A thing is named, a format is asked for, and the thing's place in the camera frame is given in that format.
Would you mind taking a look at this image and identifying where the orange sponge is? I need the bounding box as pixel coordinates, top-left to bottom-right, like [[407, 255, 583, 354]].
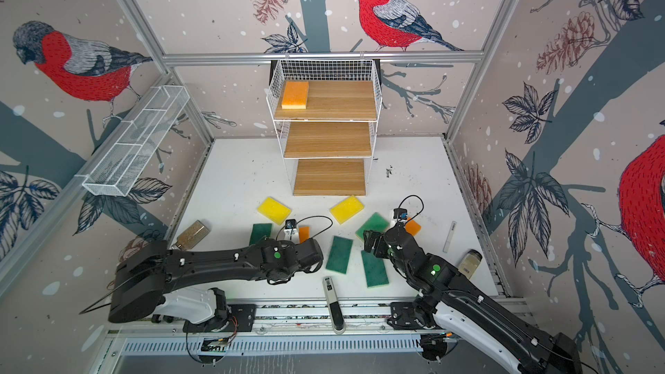
[[405, 219, 422, 237], [298, 226, 310, 243], [281, 81, 309, 110]]

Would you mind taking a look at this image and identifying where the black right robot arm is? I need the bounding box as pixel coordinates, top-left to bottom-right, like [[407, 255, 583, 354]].
[[363, 223, 583, 373]]

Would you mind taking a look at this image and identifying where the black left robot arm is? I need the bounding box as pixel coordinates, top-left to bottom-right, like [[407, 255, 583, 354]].
[[108, 239, 324, 324]]

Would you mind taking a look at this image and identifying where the light green sponge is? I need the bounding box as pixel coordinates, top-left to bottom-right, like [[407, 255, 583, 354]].
[[355, 212, 390, 242]]

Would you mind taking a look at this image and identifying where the dark green sponge right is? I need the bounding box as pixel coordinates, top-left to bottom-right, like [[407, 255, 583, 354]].
[[361, 251, 390, 288]]

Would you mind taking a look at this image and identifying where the dark green sponge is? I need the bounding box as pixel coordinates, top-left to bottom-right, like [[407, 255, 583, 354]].
[[249, 223, 273, 245], [361, 251, 390, 288], [326, 237, 353, 275]]

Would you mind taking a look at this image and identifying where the dark green sponge left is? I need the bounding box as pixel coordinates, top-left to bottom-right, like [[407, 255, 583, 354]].
[[249, 223, 273, 245]]

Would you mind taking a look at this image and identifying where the dark green sponge middle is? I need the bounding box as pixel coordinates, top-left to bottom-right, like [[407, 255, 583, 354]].
[[326, 237, 353, 275]]

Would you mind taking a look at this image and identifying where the yellow sponge right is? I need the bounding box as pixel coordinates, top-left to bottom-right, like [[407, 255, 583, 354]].
[[330, 196, 365, 224]]

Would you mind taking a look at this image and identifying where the yellow sponge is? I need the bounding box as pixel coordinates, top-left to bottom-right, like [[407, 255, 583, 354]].
[[257, 197, 292, 225], [330, 196, 365, 224]]

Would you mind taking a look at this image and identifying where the clear tube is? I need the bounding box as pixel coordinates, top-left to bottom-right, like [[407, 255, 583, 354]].
[[443, 221, 457, 253]]

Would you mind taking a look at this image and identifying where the yellow sponge left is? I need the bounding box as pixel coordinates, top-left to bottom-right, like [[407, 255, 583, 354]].
[[257, 197, 292, 225]]

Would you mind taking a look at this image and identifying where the small glass jar right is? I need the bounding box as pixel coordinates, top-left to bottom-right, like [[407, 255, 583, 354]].
[[457, 249, 483, 279]]

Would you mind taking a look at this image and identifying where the white black handheld scanner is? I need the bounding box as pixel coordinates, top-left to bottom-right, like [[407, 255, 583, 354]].
[[322, 276, 346, 334]]

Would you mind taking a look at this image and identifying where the glass spice jar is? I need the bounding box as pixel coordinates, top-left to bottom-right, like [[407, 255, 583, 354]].
[[173, 220, 210, 251]]

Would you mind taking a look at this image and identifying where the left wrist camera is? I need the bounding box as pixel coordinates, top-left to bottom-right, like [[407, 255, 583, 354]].
[[283, 219, 299, 242]]

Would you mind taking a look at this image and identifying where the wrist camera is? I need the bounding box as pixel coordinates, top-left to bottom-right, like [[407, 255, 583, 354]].
[[393, 208, 409, 223], [283, 219, 299, 242]]

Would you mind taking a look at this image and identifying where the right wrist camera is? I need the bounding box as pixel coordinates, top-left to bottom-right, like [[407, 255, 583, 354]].
[[393, 208, 409, 223]]

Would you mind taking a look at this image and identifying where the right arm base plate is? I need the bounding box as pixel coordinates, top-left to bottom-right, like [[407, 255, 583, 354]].
[[386, 301, 426, 331]]

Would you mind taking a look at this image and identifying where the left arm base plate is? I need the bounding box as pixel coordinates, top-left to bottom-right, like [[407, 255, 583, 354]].
[[183, 304, 257, 333]]

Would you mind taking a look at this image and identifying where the white wire wooden shelf unit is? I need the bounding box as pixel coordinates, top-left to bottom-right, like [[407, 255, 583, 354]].
[[266, 58, 383, 197]]

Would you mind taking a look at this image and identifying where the white wire wall basket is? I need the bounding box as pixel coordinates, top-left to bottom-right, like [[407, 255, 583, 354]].
[[82, 85, 190, 197]]

